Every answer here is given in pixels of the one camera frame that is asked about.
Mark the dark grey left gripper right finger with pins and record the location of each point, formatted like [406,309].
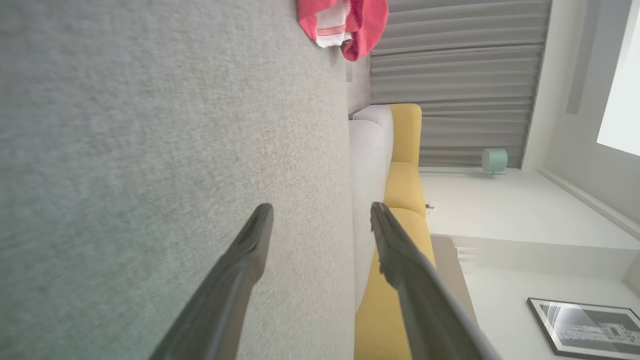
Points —
[425,310]

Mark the red shirt with white sleeves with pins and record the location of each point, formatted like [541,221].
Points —
[370,25]

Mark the beige wooden cabinet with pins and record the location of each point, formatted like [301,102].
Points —
[450,280]

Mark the yellow sofa backrest cushion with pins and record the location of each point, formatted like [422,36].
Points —
[406,130]
[405,187]
[380,325]

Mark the bright ceiling light panel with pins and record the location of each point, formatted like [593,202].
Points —
[625,75]

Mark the large grey fabric ottoman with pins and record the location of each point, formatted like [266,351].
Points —
[125,150]

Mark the black framed wall picture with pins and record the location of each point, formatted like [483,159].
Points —
[590,330]

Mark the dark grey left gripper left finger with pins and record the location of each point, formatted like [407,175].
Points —
[225,300]

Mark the grey sofa seat cushion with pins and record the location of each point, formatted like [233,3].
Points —
[367,200]
[382,125]

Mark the small white ornaments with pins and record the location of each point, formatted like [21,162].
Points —
[467,257]

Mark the mint green floor lamp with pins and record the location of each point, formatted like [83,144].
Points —
[495,160]

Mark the grey pleated curtain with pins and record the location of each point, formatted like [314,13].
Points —
[460,75]

